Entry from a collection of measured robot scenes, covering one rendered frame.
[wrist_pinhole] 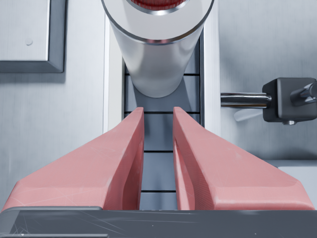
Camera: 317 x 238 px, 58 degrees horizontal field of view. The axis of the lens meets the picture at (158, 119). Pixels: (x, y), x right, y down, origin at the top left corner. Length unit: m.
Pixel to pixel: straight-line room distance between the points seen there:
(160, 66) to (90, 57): 0.20
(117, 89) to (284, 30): 0.22
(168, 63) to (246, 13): 0.23
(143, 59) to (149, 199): 0.16
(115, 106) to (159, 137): 0.06
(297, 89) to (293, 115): 0.02
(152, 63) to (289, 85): 0.10
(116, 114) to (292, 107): 0.14
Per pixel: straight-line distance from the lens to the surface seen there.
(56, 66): 0.34
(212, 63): 0.21
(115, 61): 0.26
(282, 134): 0.36
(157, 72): 0.18
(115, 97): 0.25
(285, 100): 0.21
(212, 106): 0.21
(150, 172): 0.28
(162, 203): 0.29
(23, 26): 0.33
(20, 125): 0.37
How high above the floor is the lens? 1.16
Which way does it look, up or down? 85 degrees down
